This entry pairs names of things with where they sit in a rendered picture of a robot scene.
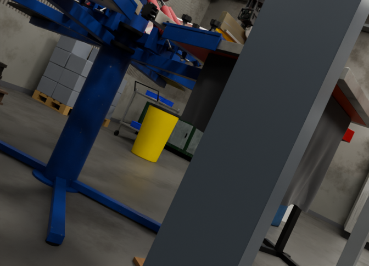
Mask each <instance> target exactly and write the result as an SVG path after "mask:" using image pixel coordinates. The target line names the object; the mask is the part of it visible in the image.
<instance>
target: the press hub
mask: <svg viewBox="0 0 369 266"><path fill-rule="evenodd" d="M139 1H140V2H141V3H142V5H143V6H142V8H143V7H144V4H145V5H146V4H147V0H139ZM158 1H160V0H158ZM167 1H168V0H163V2H167ZM141 11H142V9H141ZM141 11H140V13H139V15H136V14H134V15H133V17H132V19H131V20H129V19H128V18H127V17H126V16H125V15H123V14H122V15H121V17H120V19H119V20H120V22H119V26H120V27H121V28H122V29H123V30H124V32H123V34H122V36H121V35H119V34H117V33H115V32H113V31H112V30H109V32H110V33H111V34H112V35H113V36H115V37H116V38H117V39H118V40H119V42H117V41H115V40H113V39H112V40H111V41H110V43H111V44H113V45H114V46H115V47H116V50H114V49H112V48H109V47H107V46H106V45H105V44H103V45H101V47H100V49H99V51H98V54H97V56H96V58H95V60H94V62H93V65H92V67H91V69H90V71H89V73H88V75H87V78H86V80H85V82H84V84H83V86H82V89H81V91H80V93H79V96H78V97H77V99H76V102H75V104H74V107H73V109H72V111H71V113H70V115H69V117H68V120H67V122H66V124H65V126H64V128H63V131H62V133H61V135H60V137H59V139H58V141H57V144H56V146H55V148H54V150H53V152H52V155H51V157H50V159H49V161H48V163H47V165H46V168H45V170H44V172H41V171H39V170H37V169H34V170H33V171H32V174H33V176H34V177H35V178H36V179H38V180H39V181H41V182H42V183H44V184H46V185H48V186H51V187H53V184H54V180H55V178H56V176H57V177H60V178H63V179H66V192H70V193H80V192H79V191H77V190H76V189H74V188H72V187H70V184H71V182H72V181H73V180H77V179H78V177H79V174H80V172H81V170H82V168H83V166H84V164H85V161H86V159H87V156H88V154H89V153H90V150H91V148H92V146H93V143H94V141H95V139H96V137H97V135H98V133H99V130H100V128H101V126H102V124H103V122H104V119H105V117H106V115H107V113H108V111H109V109H110V106H111V104H112V102H113V100H114V98H115V96H116V93H117V91H118V89H119V87H120V85H121V82H122V80H123V78H124V76H125V73H126V71H127V69H128V67H129V65H130V62H131V60H130V59H128V58H126V57H125V56H123V55H122V53H123V51H124V52H128V53H131V54H134V53H135V50H133V49H131V48H135V49H137V47H138V44H135V43H134V42H132V41H130V40H129V38H130V35H131V34H132V35H136V36H140V37H142V36H143V33H144V32H145V30H146V28H147V25H148V23H149V20H148V21H147V20H146V19H145V18H143V17H142V16H141V15H142V14H141ZM127 46H128V47H127ZM129 47H131V48H129Z"/></svg>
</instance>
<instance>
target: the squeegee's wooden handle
mask: <svg viewBox="0 0 369 266"><path fill-rule="evenodd" d="M218 21H219V22H221V26H220V30H221V31H224V30H228V31H229V32H230V33H231V34H232V35H233V36H234V37H235V38H236V39H237V40H238V41H239V42H240V43H241V44H244V42H245V41H246V40H247V38H246V36H245V30H244V29H243V28H242V27H241V26H240V24H239V23H237V22H236V21H235V19H234V18H233V17H232V16H231V15H230V14H229V13H228V12H226V11H223V12H222V13H221V15H220V17H219V19H218Z"/></svg>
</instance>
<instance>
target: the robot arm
mask: <svg viewBox="0 0 369 266"><path fill-rule="evenodd" d="M264 1H265V0H248V3H247V5H246V6H245V8H241V10H240V12H239V15H240V13H241V12H242V13H241V16H240V17H239V15H238V17H237V19H238V20H240V21H241V22H242V23H241V27H242V28H243V29H244V30H245V36H246V38H248V36H249V34H250V31H251V29H252V27H253V25H254V23H255V20H256V18H257V16H258V14H259V11H260V9H261V7H262V5H263V3H264ZM246 27H247V28H250V29H249V30H247V29H246Z"/></svg>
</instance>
